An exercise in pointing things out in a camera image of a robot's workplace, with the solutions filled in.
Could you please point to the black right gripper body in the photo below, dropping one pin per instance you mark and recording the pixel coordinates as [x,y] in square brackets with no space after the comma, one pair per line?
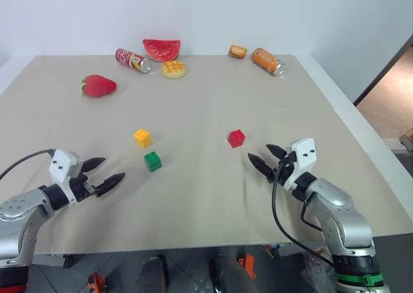
[285,167]

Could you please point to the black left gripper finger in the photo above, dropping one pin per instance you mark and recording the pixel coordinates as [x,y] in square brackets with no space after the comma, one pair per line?
[109,183]
[93,164]

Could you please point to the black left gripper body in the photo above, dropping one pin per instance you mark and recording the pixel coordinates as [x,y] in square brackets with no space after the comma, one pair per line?
[79,186]

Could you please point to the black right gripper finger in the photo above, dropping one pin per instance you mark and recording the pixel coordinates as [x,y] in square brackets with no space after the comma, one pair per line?
[277,151]
[263,167]

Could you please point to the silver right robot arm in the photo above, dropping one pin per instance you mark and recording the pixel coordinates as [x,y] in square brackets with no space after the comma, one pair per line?
[342,215]

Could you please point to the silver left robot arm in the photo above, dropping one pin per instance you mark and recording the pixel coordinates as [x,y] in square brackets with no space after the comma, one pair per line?
[19,209]

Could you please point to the red building block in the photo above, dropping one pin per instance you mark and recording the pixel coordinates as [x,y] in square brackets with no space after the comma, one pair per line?
[236,139]

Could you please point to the green building block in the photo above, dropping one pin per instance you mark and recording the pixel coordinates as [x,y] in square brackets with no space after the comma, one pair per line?
[152,161]

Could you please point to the yellow building block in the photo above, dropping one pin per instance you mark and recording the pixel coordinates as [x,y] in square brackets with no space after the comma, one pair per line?
[142,138]

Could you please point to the beige table cloth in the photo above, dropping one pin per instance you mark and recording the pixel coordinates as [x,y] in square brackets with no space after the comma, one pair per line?
[200,193]

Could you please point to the red toy strawberry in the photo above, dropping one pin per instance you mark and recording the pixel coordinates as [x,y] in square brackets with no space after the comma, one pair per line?
[100,86]

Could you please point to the orange drink can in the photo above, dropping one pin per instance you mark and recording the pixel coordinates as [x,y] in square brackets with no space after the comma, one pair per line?
[266,60]

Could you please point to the orange and black tool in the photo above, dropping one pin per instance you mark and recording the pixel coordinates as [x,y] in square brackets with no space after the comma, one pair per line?
[96,283]

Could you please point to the orange plastic part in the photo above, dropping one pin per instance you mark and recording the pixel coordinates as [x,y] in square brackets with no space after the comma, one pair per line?
[248,265]

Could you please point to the small toy bread loaf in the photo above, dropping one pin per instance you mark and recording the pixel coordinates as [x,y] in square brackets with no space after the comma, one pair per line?
[238,52]

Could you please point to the red soda can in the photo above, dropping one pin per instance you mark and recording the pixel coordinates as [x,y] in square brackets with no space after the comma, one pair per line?
[130,60]

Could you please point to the dark rounded shape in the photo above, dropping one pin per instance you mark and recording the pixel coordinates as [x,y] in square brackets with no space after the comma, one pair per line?
[227,272]

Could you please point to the yellow toy pineapple bun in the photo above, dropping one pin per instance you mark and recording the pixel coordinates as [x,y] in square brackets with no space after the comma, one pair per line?
[174,69]

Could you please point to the toy watermelon slice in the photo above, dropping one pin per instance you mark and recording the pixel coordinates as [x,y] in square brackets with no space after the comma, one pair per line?
[161,50]

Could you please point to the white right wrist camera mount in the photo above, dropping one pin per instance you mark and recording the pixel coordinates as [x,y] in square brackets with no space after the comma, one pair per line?
[303,157]

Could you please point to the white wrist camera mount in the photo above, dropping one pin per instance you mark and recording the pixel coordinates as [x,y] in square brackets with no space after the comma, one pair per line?
[61,164]
[303,157]

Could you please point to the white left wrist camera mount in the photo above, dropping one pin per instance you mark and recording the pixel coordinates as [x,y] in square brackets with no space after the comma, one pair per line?
[61,164]

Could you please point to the metal table bracket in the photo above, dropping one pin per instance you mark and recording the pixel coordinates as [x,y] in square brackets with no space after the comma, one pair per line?
[53,260]

